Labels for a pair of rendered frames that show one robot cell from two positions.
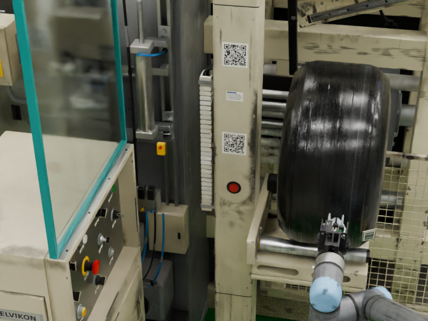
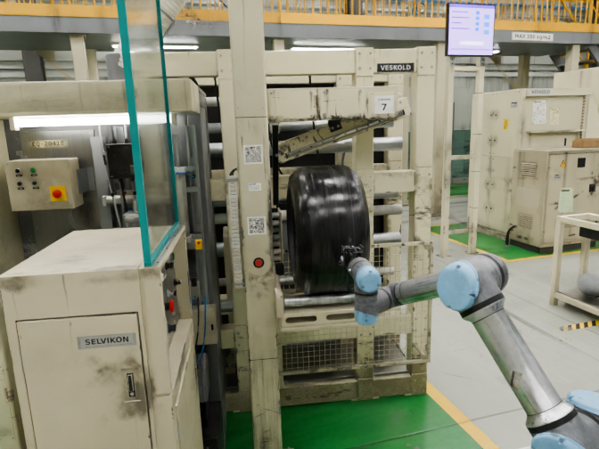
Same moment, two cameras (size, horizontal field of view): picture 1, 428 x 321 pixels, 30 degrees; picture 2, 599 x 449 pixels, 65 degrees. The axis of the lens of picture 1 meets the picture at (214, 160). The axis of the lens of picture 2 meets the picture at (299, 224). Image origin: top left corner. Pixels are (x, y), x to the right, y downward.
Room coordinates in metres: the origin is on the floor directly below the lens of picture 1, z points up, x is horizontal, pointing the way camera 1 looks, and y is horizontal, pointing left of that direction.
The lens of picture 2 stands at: (0.23, 0.37, 1.61)
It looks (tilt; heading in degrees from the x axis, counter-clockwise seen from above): 12 degrees down; 341
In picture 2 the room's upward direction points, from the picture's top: 2 degrees counter-clockwise
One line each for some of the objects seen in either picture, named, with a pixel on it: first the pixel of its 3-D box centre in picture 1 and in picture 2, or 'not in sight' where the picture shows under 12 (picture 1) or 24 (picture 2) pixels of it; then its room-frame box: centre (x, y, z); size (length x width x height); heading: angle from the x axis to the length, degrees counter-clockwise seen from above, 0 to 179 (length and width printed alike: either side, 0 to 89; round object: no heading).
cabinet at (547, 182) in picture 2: not in sight; (556, 198); (4.72, -4.58, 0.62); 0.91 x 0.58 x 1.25; 87
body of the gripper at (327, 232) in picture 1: (332, 245); (354, 260); (1.66, -0.31, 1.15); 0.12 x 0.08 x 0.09; 168
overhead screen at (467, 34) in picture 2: not in sight; (470, 30); (4.82, -3.24, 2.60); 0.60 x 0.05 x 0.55; 87
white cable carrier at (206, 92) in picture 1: (209, 143); (236, 232); (2.12, 0.01, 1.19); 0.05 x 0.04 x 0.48; 168
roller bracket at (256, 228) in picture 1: (261, 216); (277, 290); (2.13, -0.15, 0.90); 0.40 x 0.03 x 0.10; 168
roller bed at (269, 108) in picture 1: (267, 120); (262, 239); (2.51, -0.19, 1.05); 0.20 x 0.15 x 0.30; 78
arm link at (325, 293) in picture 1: (326, 288); (365, 277); (1.50, -0.28, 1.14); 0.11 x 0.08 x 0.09; 168
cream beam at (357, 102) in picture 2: not in sight; (329, 105); (2.36, -0.51, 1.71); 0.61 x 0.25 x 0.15; 78
